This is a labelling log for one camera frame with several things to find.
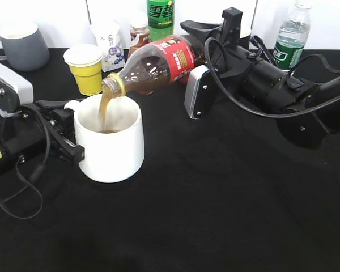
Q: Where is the white blueberry drink carton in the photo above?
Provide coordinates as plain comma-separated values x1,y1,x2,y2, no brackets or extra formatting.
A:
90,21,125,72

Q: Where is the brown iced tea bottle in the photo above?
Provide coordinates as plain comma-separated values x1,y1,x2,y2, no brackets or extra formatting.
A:
102,34,205,99

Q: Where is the green sprite bottle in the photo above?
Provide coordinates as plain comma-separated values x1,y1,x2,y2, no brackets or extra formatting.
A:
147,0,175,41

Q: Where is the clear water bottle green label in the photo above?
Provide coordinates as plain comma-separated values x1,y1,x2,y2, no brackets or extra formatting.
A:
273,1,312,71

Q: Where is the grey ceramic mug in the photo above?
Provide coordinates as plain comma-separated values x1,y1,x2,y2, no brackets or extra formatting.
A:
0,22,50,72

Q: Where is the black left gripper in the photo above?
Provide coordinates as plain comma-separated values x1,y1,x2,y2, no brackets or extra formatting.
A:
0,100,84,176

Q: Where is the white ceramic mug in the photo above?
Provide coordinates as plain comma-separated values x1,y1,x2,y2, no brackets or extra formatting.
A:
64,95,145,183

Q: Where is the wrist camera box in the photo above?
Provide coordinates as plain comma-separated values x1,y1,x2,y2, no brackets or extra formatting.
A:
184,65,219,120
0,64,34,118

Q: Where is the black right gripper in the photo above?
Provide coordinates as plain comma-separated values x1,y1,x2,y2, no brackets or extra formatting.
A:
180,7,313,113

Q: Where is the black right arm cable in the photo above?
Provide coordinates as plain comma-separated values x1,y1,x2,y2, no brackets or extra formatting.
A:
204,36,340,118

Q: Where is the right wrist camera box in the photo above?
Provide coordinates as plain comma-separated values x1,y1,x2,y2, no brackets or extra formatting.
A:
184,65,219,120

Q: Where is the small brown drink bottle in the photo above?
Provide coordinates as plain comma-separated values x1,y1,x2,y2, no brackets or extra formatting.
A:
128,12,150,57

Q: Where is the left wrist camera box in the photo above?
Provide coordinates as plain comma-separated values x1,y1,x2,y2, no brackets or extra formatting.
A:
0,64,34,118

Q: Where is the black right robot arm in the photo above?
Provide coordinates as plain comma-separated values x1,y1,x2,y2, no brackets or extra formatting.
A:
180,7,340,149

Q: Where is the black tablecloth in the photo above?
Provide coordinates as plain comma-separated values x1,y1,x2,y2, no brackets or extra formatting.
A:
0,47,340,272

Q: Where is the yellow paper cup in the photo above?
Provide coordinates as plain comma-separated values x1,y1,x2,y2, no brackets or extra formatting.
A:
63,44,102,96

